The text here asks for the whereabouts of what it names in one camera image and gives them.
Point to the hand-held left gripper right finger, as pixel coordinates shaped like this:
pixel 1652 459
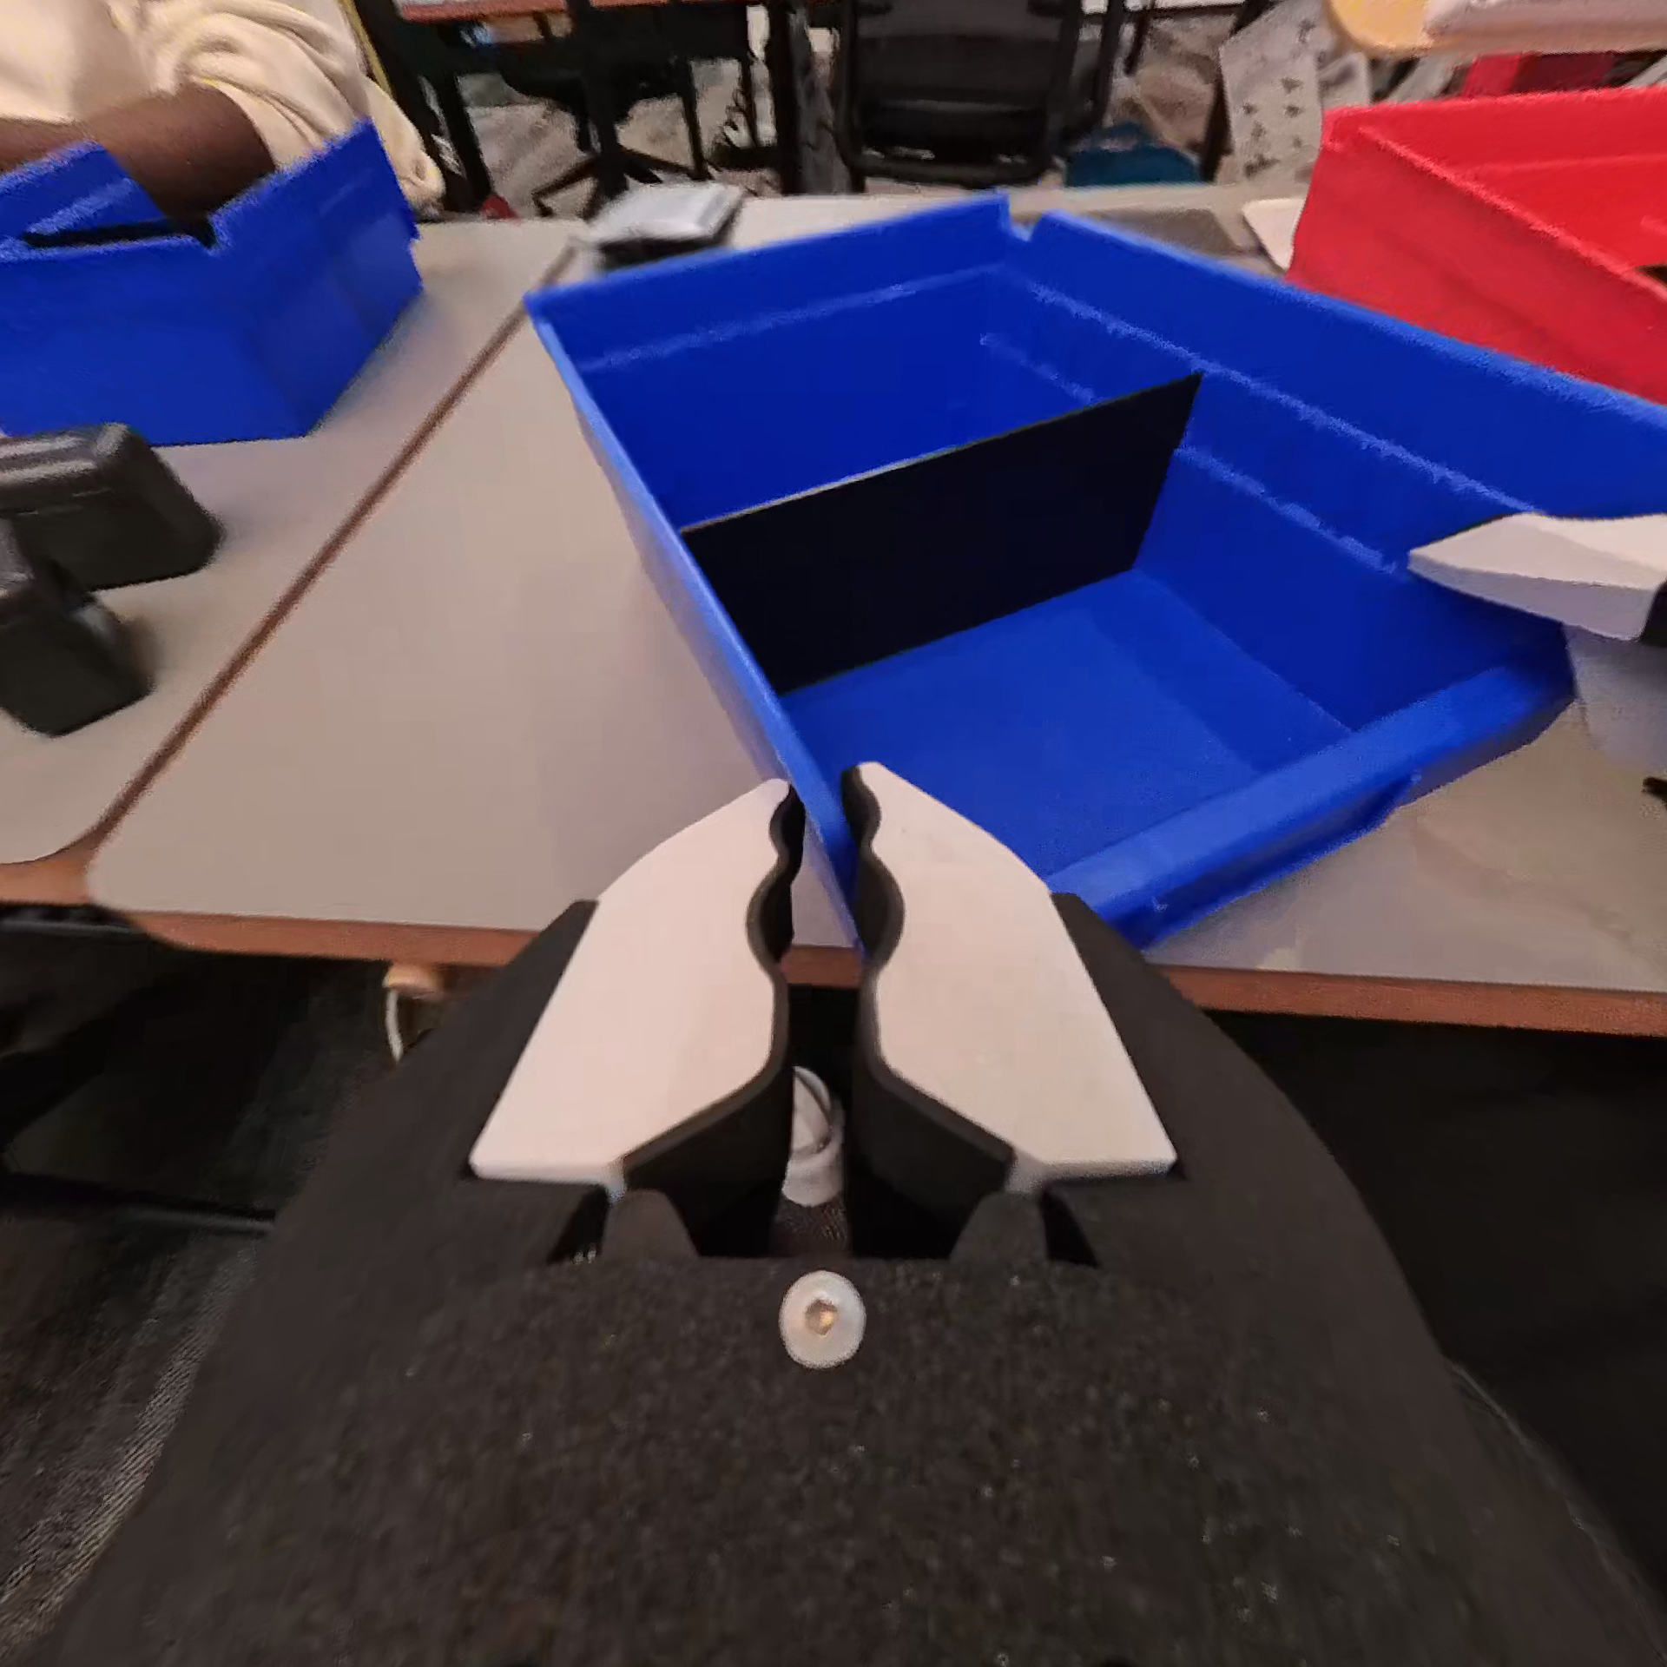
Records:
pixel 1017 1029

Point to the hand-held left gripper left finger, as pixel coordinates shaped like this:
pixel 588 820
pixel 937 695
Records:
pixel 638 1029

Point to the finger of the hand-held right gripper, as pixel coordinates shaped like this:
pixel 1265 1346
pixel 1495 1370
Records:
pixel 1563 574

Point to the blue storage bin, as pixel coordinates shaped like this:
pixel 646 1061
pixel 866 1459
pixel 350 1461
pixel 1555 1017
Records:
pixel 195 338
pixel 1108 703

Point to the red storage bin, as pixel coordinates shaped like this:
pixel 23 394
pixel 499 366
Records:
pixel 1434 261

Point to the white shoe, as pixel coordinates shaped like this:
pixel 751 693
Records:
pixel 814 1146

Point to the black bin divider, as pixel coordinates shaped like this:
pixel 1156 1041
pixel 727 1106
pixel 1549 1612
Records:
pixel 937 547

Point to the printed paper sheet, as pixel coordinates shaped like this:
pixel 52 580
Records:
pixel 1283 92

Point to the blue plastic container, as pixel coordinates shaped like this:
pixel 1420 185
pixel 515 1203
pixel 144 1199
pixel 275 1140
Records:
pixel 1134 164

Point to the black device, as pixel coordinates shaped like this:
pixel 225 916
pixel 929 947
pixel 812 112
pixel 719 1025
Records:
pixel 92 509

